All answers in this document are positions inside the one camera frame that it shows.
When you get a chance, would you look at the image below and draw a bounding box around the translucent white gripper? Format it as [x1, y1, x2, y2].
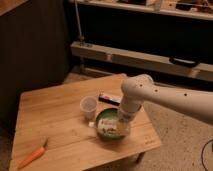
[116, 113, 131, 136]

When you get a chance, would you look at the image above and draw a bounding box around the white labelled bottle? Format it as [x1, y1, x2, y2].
[88, 120, 117, 134]

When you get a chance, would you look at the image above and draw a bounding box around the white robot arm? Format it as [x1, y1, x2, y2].
[116, 74, 213, 136]

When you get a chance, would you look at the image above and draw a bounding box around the green ceramic bowl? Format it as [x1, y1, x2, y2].
[95, 108, 130, 140]

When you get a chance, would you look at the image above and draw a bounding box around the translucent plastic cup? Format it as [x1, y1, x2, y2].
[80, 96, 98, 120]

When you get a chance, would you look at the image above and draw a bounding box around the long beige case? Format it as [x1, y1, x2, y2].
[70, 41, 213, 82]

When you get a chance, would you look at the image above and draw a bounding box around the wooden table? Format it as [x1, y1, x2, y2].
[9, 74, 161, 171]

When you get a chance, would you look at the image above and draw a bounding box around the metal pole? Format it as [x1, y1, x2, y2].
[74, 0, 84, 45]

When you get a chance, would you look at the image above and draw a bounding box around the orange carrot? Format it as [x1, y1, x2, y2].
[18, 140, 48, 169]

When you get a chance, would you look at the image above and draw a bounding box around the cluttered white shelf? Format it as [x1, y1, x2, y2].
[69, 0, 213, 21]

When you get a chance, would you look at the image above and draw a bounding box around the black cable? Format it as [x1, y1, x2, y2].
[200, 139, 213, 171]

